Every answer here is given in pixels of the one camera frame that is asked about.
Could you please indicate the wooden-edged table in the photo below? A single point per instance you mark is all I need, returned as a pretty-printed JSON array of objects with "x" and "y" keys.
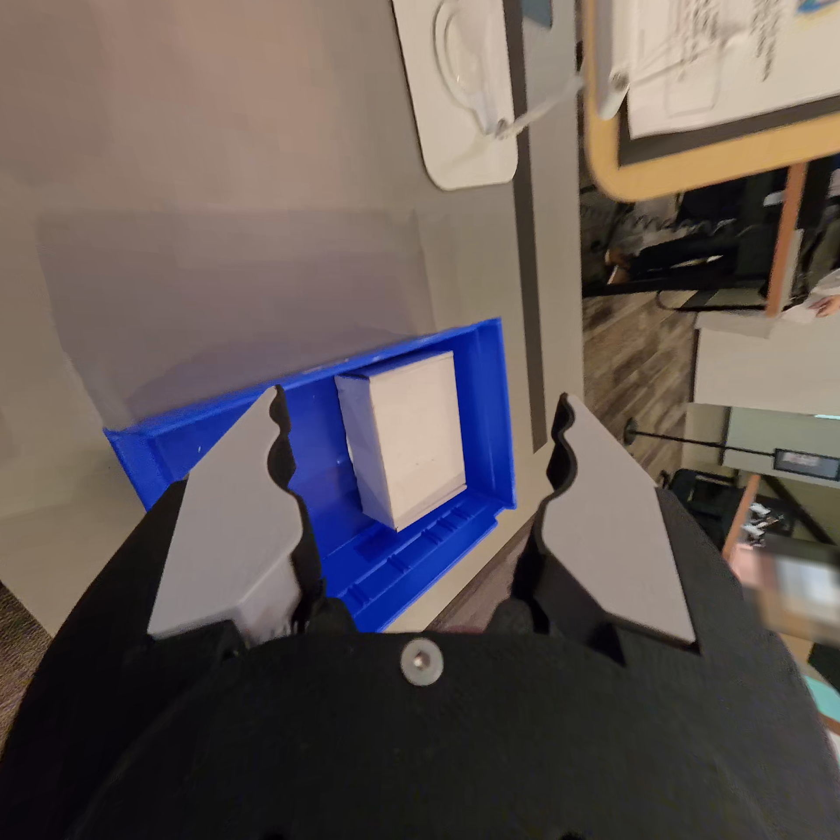
[{"x": 656, "y": 180}]

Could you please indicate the white lamp base plate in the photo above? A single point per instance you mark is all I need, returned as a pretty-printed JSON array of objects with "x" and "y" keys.
[{"x": 459, "y": 157}]

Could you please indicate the blue plastic bin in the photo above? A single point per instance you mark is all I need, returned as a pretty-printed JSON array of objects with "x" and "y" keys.
[{"x": 485, "y": 407}]

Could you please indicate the white printed paper sheet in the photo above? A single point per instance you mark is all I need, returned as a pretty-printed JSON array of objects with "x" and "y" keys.
[{"x": 722, "y": 59}]

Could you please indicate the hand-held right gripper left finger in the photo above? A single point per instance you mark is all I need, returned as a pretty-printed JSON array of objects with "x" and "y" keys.
[{"x": 229, "y": 512}]

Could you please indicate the black desk mat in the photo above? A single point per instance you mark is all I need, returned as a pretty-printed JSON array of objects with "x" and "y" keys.
[{"x": 722, "y": 131}]

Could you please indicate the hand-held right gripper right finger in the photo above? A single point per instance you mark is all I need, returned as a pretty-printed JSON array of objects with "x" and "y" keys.
[{"x": 610, "y": 538}]

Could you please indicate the black floor stand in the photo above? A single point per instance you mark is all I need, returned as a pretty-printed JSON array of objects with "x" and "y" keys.
[{"x": 689, "y": 441}]

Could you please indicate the white cardboard box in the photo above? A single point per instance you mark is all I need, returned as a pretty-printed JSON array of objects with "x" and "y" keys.
[{"x": 413, "y": 433}]

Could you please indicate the white cabinet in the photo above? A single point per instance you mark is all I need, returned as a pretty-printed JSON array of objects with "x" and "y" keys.
[{"x": 754, "y": 367}]

